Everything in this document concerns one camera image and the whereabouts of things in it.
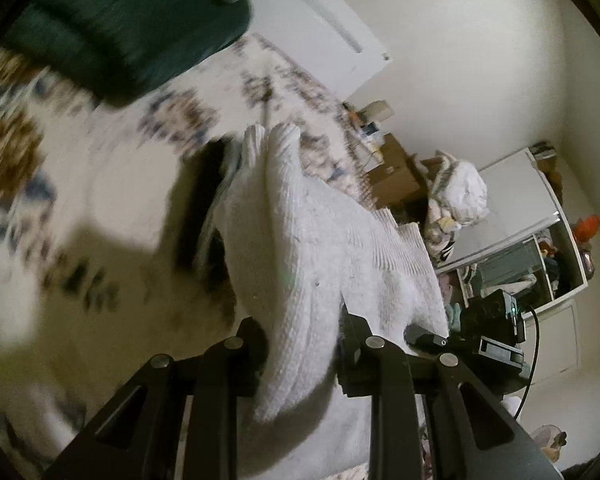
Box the white nightstand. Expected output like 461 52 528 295
350 125 386 166

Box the large brown cardboard box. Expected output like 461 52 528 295
365 132 443 211

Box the dark green folded blanket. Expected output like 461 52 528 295
2 0 253 108

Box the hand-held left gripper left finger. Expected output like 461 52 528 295
42 316 271 480

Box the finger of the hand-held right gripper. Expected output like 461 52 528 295
405 324 452 357

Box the black cable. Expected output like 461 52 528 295
514 305 542 417

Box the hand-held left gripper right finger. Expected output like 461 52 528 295
336 312 566 480

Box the white knit sweater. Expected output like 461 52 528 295
202 122 451 476

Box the floral patterned bedsheet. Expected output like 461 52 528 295
0 30 381 480

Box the white wardrobe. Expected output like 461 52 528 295
432 142 593 386

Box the pile of laundry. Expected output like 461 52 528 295
420 152 488 263

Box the orange toy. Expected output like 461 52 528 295
574 214 600 242

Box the white bed headboard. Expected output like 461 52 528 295
230 0 392 98

